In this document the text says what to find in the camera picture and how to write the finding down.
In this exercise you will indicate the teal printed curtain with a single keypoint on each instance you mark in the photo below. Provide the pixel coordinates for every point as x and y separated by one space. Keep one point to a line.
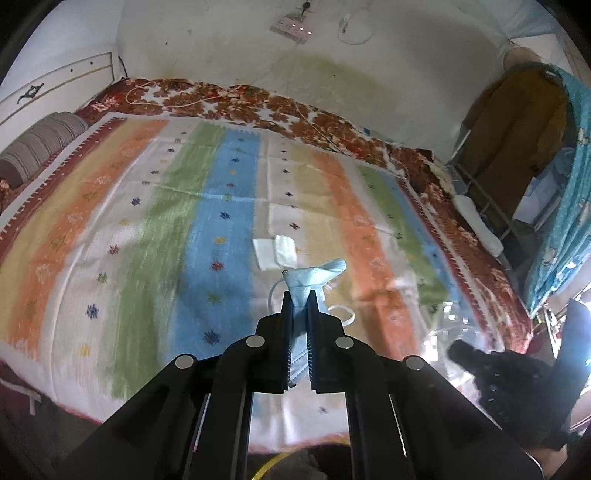
563 207

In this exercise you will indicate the striped woven blanket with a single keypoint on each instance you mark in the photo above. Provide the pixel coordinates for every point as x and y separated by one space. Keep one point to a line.
138 230

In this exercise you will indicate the white headboard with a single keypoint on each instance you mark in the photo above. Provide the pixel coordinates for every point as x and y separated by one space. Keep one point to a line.
55 78

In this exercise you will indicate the red floral blanket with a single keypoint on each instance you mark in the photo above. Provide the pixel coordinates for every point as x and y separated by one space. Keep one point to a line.
258 99

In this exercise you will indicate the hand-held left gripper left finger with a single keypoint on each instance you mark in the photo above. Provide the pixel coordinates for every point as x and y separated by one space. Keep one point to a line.
284 350

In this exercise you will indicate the grey striped pillow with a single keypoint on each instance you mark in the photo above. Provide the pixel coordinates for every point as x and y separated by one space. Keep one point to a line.
41 143

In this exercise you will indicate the brown hanging garment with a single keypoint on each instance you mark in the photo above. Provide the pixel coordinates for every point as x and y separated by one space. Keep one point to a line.
517 138

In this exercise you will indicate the white folded cloth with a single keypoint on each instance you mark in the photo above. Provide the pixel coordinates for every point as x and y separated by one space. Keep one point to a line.
475 221

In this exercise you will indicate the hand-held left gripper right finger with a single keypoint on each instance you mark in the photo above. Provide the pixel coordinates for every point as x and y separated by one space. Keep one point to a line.
318 350

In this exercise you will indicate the dark bin with gold rim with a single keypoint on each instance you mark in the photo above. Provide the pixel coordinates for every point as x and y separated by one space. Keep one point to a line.
277 470

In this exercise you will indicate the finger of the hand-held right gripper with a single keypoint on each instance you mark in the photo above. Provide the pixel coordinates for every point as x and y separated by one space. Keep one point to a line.
466 353

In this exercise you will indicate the blue face mask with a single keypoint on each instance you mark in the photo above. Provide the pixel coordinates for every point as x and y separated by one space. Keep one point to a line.
309 277

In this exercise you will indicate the white power strip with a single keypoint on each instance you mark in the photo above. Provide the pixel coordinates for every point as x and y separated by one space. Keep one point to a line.
291 27

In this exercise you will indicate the clear plastic wrapper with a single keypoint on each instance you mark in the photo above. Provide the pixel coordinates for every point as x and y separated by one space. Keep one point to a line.
448 323

